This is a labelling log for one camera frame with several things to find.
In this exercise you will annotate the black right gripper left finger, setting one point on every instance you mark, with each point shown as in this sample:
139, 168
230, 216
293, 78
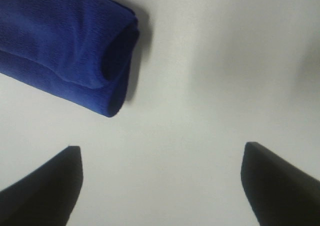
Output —
46, 196

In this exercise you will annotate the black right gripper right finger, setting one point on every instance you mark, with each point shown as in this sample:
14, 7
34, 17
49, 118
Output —
279, 193

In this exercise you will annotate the blue microfiber towel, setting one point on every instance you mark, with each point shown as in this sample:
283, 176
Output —
78, 50

